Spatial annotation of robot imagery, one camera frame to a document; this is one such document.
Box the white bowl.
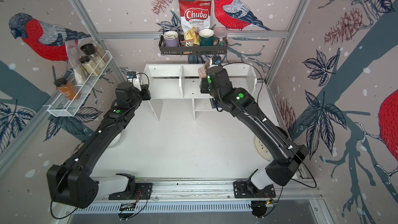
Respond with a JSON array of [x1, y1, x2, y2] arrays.
[[107, 133, 122, 149]]

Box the yellow snack packet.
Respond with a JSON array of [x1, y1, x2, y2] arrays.
[[184, 27, 200, 46]]

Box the dark blue book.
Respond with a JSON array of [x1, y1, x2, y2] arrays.
[[210, 99, 218, 108]]

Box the pink striped fluffy cloth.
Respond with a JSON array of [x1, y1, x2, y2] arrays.
[[198, 61, 210, 79]]

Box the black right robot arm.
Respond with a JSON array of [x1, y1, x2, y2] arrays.
[[201, 66, 309, 191]]

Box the black-lid spice jar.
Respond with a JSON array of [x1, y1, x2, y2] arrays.
[[79, 56, 101, 77], [80, 44, 106, 69]]

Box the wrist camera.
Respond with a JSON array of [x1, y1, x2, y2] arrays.
[[209, 56, 221, 67], [127, 71, 142, 91]]

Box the white wire spice rack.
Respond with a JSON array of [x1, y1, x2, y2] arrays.
[[47, 50, 113, 117]]

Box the orange spice jar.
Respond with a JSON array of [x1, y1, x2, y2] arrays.
[[54, 78, 80, 101]]

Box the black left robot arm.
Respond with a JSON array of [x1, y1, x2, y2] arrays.
[[47, 82, 151, 208]]

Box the black wall basket shelf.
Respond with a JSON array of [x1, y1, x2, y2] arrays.
[[159, 34, 229, 55]]

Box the lilac mug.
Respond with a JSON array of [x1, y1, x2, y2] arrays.
[[162, 31, 180, 47]]

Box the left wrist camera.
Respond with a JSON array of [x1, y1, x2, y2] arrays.
[[127, 71, 142, 91]]

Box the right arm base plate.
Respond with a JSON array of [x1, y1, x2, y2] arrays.
[[233, 180, 276, 199]]

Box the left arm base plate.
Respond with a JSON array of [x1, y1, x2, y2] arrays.
[[108, 183, 153, 201]]

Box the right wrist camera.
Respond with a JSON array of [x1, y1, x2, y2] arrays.
[[209, 56, 221, 67]]

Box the green mug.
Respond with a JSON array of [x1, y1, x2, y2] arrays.
[[199, 29, 214, 46]]

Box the white wooden bookshelf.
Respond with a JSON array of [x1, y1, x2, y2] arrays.
[[144, 63, 258, 121]]

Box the cream and blue plate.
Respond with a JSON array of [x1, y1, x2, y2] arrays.
[[254, 136, 273, 162]]

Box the red Chuba chips bag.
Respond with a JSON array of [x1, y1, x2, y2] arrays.
[[178, 0, 212, 33]]

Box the pink lidded jar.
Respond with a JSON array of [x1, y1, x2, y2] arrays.
[[213, 27, 228, 46]]

